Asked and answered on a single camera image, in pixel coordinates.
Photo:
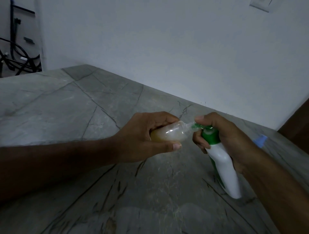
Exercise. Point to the person's left hand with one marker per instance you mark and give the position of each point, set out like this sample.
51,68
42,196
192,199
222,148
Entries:
135,137

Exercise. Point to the person's right hand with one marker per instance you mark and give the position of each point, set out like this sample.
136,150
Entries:
231,142

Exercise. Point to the person's left thumb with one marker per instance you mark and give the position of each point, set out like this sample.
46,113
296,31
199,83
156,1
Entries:
166,147

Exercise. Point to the person's right thumb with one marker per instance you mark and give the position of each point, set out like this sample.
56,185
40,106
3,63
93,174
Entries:
207,119

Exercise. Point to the clear plastic liquid refill pouch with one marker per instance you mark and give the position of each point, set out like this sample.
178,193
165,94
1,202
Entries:
172,132

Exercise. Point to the white bottle with green cap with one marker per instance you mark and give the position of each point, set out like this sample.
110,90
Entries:
221,161

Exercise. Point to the person's right forearm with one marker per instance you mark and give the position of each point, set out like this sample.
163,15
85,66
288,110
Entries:
277,190

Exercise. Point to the person's left forearm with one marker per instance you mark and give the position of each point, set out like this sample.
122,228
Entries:
55,168

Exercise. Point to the small blue object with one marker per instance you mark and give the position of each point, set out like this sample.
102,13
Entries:
260,140

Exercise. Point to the dark brown wooden furniture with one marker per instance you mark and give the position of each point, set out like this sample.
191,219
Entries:
296,127

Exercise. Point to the white wall switch plate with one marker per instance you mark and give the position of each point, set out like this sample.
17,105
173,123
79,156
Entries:
261,4

